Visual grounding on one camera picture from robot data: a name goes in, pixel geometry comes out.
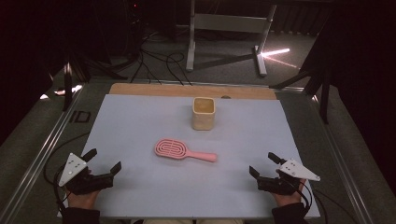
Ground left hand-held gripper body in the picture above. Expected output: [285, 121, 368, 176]
[58, 152, 115, 196]

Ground pink hairbrush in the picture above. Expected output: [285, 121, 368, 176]
[153, 138, 219, 163]

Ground metal table rail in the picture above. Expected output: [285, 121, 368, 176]
[311, 92, 375, 224]
[0, 84, 86, 224]

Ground black floor cables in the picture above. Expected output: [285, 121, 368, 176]
[130, 29, 194, 86]

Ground person's left hand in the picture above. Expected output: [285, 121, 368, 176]
[66, 189, 101, 210]

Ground wooden board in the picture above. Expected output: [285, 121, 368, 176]
[108, 82, 277, 101]

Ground hand-held gripper cable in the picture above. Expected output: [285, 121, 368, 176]
[297, 179, 359, 224]
[42, 132, 92, 216]

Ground white desk frame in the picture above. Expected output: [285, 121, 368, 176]
[185, 0, 278, 77]

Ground right hand-held gripper cable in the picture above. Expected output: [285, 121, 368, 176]
[297, 179, 359, 224]

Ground beige square cup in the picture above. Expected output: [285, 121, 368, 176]
[191, 96, 217, 132]

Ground left hand-held gripper cable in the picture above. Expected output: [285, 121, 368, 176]
[42, 132, 92, 216]

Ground black metal stand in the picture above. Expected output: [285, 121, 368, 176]
[61, 60, 82, 112]
[269, 66, 332, 125]

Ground person's right hand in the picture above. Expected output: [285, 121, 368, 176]
[270, 178, 307, 208]

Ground pale blue table mat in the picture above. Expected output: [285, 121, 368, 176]
[57, 93, 321, 219]

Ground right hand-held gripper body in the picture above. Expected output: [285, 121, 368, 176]
[257, 158, 321, 196]

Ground dark curtain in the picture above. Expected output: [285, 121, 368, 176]
[0, 0, 71, 146]
[311, 0, 396, 195]

